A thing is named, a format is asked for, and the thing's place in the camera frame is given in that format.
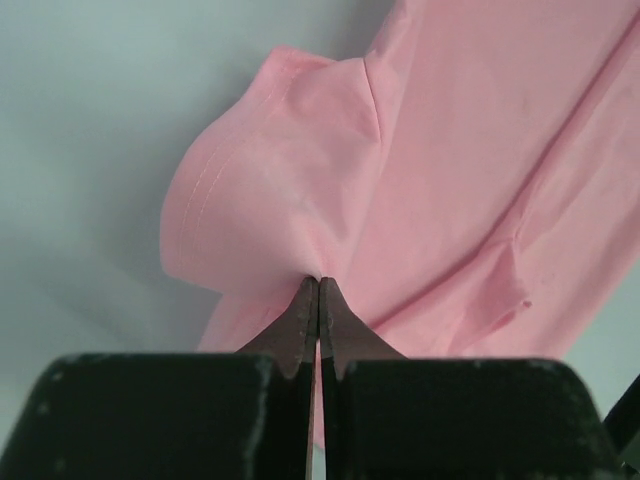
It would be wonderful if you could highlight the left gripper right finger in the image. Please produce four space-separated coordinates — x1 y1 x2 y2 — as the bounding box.
318 278 626 479

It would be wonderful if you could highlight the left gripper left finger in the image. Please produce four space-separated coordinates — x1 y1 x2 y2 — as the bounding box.
1 278 319 479

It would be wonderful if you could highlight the pink t shirt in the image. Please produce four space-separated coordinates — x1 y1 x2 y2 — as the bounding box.
160 1 639 358

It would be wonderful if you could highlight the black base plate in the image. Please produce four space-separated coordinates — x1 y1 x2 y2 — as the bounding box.
603 377 640 472

